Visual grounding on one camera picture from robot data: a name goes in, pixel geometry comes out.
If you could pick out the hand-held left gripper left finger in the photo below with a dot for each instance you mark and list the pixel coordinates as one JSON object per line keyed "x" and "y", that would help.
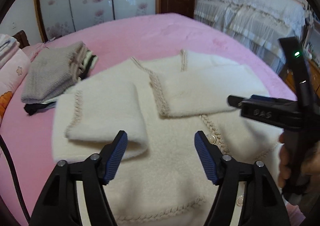
{"x": 116, "y": 156}

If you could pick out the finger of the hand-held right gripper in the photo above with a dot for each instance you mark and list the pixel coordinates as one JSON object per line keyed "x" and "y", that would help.
{"x": 235, "y": 101}

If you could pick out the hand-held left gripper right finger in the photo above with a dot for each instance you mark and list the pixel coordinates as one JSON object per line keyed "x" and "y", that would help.
{"x": 206, "y": 156}

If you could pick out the white fleece jacket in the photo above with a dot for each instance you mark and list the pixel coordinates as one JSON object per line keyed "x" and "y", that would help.
{"x": 165, "y": 156}

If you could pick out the person's right hand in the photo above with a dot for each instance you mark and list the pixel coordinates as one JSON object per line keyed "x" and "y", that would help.
{"x": 283, "y": 163}

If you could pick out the wooden cabinet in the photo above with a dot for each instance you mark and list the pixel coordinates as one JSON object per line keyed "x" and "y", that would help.
{"x": 290, "y": 78}

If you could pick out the lace covered bed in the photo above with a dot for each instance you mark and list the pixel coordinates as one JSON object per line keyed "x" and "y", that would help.
{"x": 250, "y": 16}

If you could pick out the folded black garment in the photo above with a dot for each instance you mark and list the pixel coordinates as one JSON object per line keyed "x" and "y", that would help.
{"x": 32, "y": 109}

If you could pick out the pink bed blanket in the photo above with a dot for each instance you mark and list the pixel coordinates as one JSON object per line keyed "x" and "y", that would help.
{"x": 150, "y": 36}

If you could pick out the pink cartoon pillow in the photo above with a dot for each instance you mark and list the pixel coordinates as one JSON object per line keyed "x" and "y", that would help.
{"x": 12, "y": 76}

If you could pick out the wooden headboard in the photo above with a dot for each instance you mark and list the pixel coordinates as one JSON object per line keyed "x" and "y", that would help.
{"x": 22, "y": 38}

